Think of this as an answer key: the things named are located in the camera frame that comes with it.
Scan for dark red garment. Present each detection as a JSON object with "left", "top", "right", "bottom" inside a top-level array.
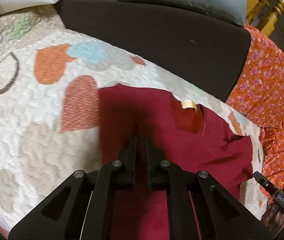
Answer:
[{"left": 98, "top": 85, "right": 252, "bottom": 239}]

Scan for right hand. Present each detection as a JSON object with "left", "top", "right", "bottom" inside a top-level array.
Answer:
[{"left": 261, "top": 203, "right": 284, "bottom": 235}]

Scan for heart patterned quilt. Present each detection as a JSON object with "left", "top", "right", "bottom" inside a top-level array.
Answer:
[{"left": 0, "top": 5, "right": 263, "bottom": 232}]

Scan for orange floral fabric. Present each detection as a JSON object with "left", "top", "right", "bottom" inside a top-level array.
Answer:
[{"left": 226, "top": 25, "right": 284, "bottom": 189}]

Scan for black cushion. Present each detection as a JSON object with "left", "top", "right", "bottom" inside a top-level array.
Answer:
[{"left": 54, "top": 0, "right": 251, "bottom": 101}]

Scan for wooden headboard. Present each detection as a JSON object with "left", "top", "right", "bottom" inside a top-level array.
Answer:
[{"left": 243, "top": 0, "right": 284, "bottom": 74}]

